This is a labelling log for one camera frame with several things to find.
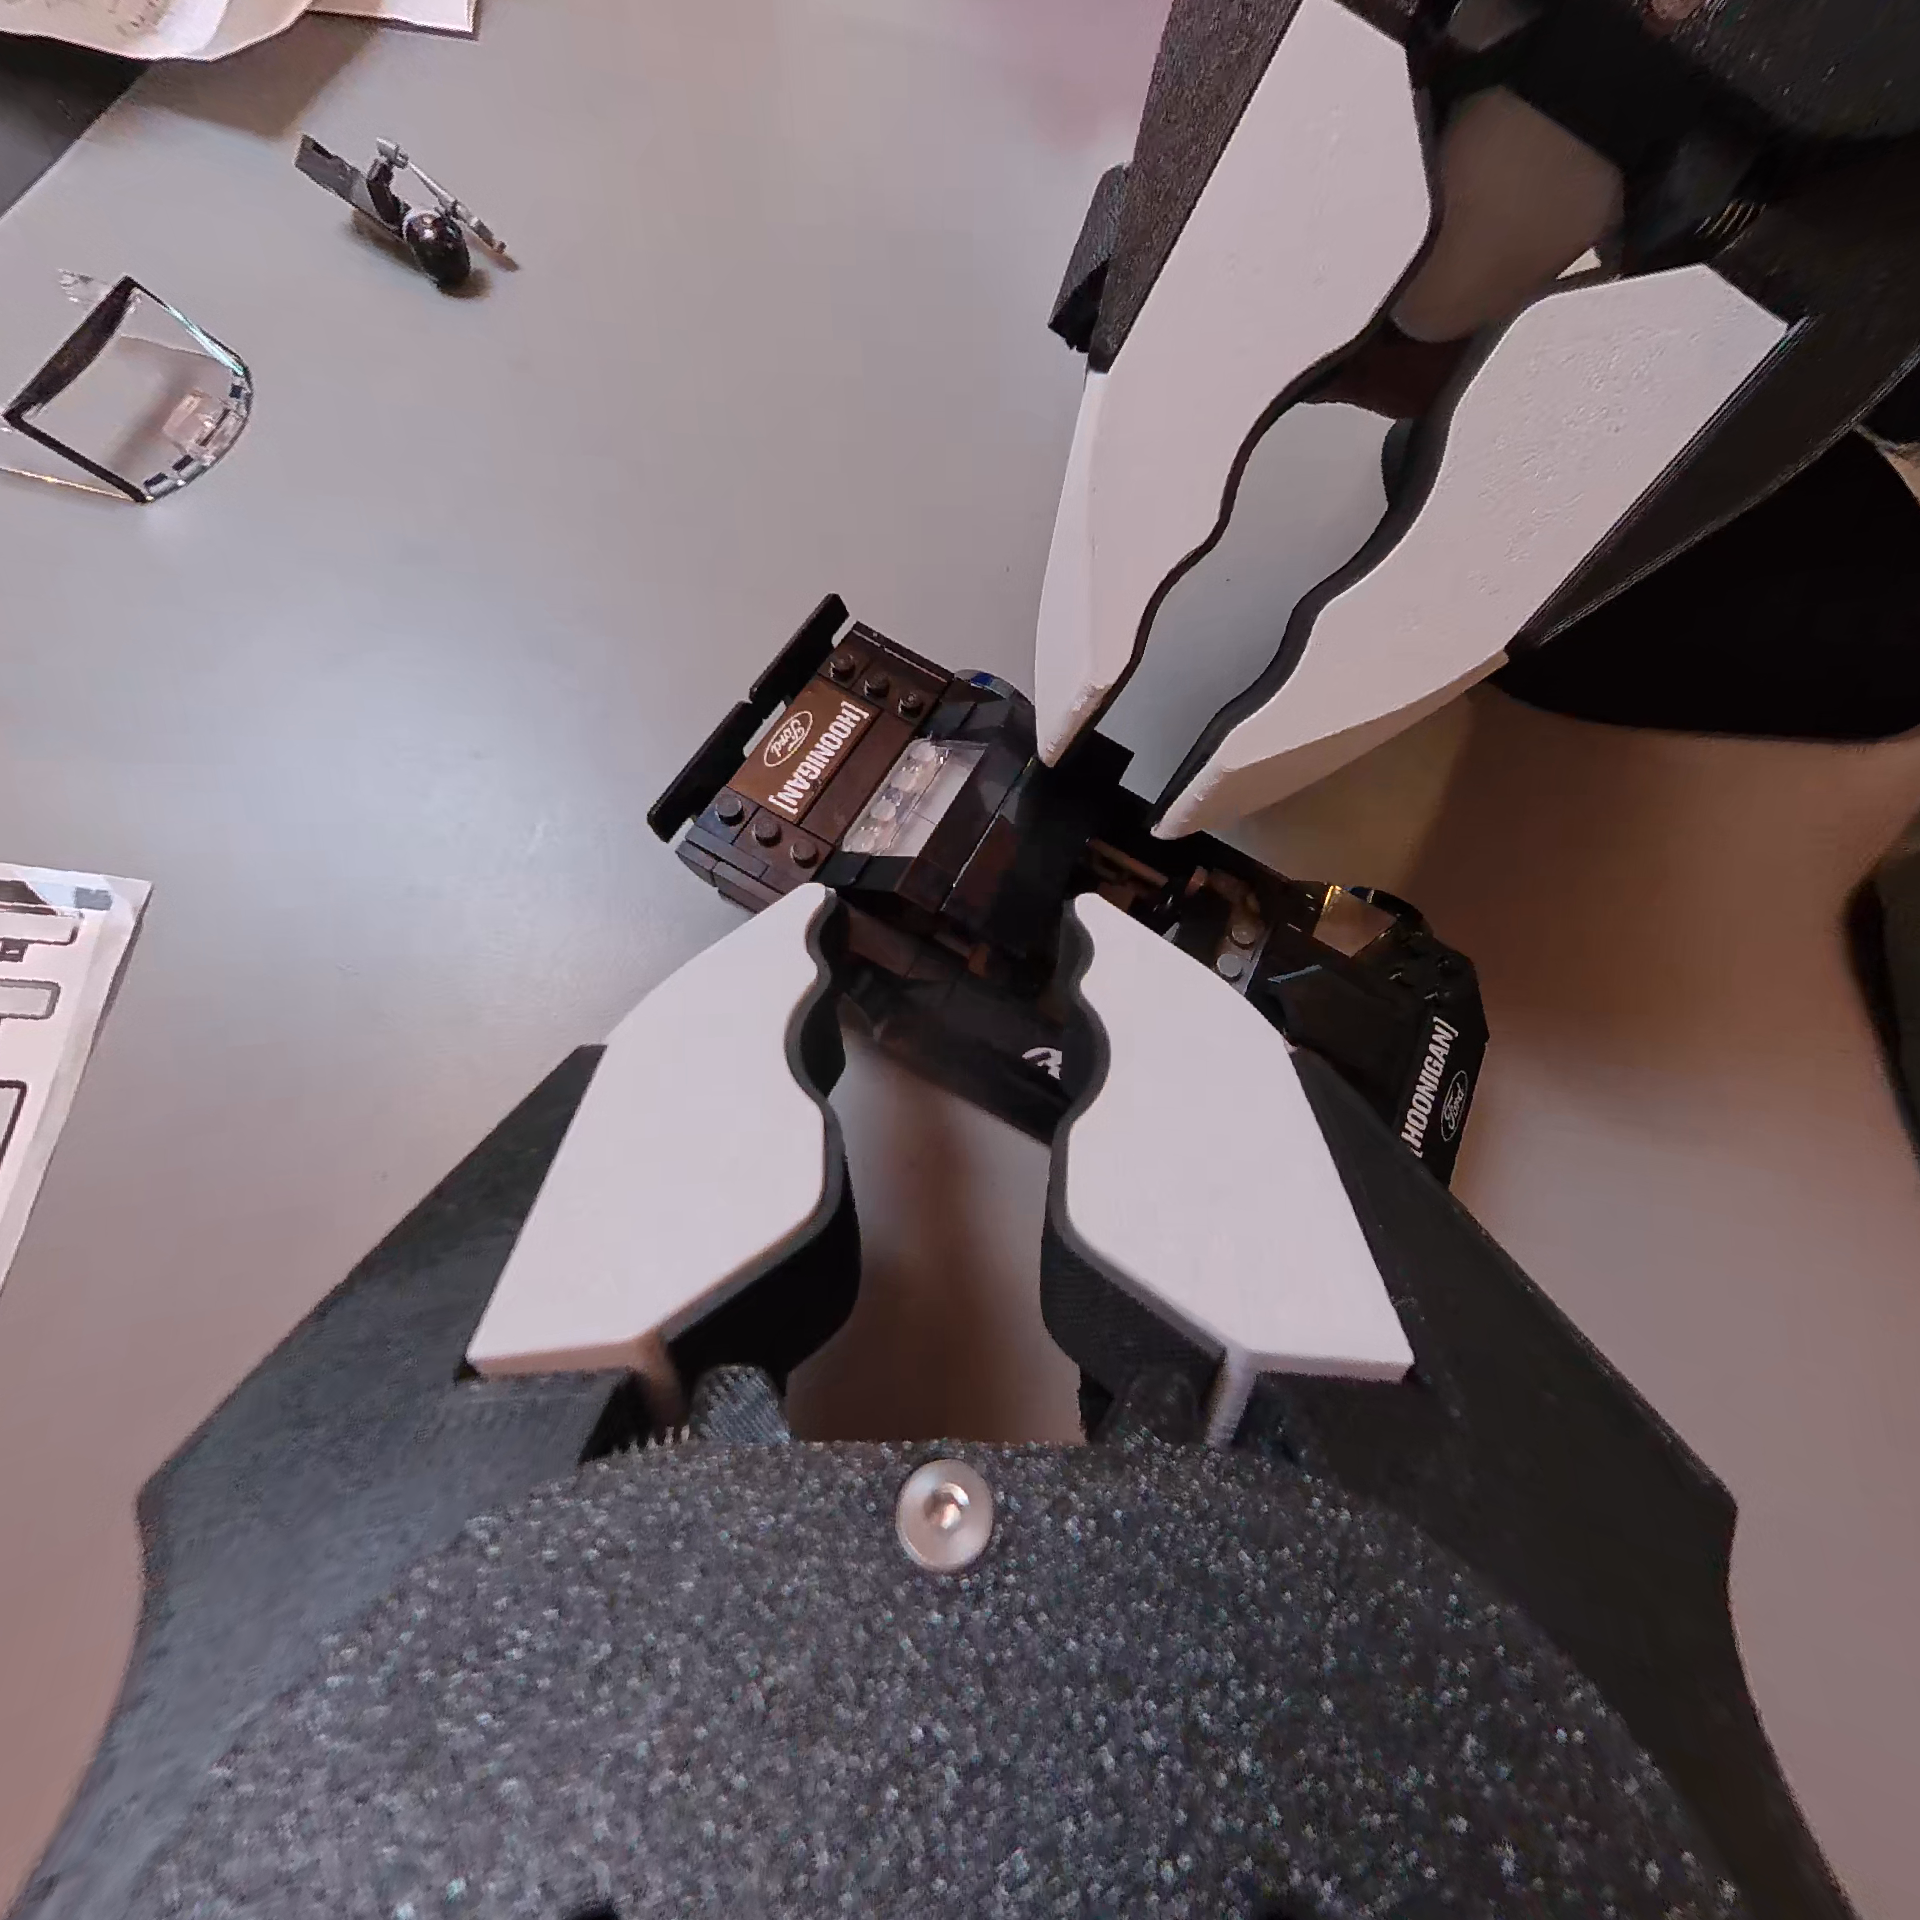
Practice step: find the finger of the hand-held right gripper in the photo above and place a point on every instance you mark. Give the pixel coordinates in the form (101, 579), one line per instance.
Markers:
(1534, 480)
(1234, 300)

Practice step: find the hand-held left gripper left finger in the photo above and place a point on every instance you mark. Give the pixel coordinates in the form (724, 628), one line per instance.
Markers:
(676, 1170)

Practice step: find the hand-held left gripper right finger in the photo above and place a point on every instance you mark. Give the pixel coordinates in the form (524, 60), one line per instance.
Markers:
(1234, 1186)

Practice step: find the black lego car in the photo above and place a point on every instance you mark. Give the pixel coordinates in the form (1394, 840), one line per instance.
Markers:
(869, 781)

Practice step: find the sticker sheet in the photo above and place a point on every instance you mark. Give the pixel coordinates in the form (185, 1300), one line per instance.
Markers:
(47, 1018)

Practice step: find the black lego axle assembly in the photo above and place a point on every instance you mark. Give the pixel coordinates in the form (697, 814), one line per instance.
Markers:
(408, 210)

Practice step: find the clear lego windshield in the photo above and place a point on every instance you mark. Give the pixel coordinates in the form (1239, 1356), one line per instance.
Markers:
(135, 388)

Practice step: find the white paper bags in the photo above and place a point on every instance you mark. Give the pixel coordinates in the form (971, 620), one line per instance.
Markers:
(181, 16)

